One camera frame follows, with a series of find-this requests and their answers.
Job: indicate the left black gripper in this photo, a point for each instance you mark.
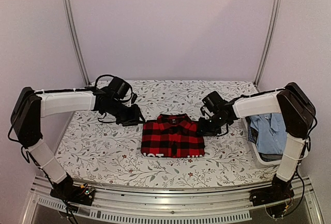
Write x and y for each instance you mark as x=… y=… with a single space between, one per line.
x=134 y=119

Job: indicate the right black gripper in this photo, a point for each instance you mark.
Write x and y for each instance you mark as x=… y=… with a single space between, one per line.
x=203 y=132

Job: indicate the red black plaid shirt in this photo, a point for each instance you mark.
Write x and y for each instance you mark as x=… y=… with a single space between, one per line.
x=172 y=136

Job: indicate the white plastic laundry basket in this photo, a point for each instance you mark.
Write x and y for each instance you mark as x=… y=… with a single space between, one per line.
x=261 y=160

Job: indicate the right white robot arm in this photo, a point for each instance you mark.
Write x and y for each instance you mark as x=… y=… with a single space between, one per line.
x=283 y=117

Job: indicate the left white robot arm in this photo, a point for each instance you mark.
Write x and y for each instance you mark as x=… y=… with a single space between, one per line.
x=34 y=110

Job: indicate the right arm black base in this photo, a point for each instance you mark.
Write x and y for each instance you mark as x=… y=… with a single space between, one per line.
x=279 y=190

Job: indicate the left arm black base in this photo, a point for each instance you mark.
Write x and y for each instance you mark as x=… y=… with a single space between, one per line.
x=67 y=191

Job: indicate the dark checked shirt in basket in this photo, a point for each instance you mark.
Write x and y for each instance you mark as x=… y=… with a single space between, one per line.
x=251 y=132

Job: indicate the light blue collared shirt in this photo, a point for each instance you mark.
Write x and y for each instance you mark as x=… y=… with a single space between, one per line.
x=272 y=136

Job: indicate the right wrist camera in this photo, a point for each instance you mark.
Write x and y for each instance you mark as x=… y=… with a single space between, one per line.
x=213 y=102

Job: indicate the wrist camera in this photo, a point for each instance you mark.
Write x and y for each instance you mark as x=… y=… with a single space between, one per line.
x=118 y=89
x=213 y=102

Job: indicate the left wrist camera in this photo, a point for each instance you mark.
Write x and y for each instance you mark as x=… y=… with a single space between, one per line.
x=118 y=89

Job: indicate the aluminium front rail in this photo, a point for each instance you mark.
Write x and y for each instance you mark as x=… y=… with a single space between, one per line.
x=125 y=204

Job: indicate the left aluminium frame post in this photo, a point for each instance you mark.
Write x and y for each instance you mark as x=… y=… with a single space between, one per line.
x=75 y=41

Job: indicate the aluminium frame post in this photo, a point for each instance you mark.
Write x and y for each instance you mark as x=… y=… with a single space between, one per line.
x=75 y=41
x=268 y=41

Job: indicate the right aluminium frame post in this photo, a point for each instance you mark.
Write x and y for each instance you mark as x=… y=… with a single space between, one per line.
x=268 y=41

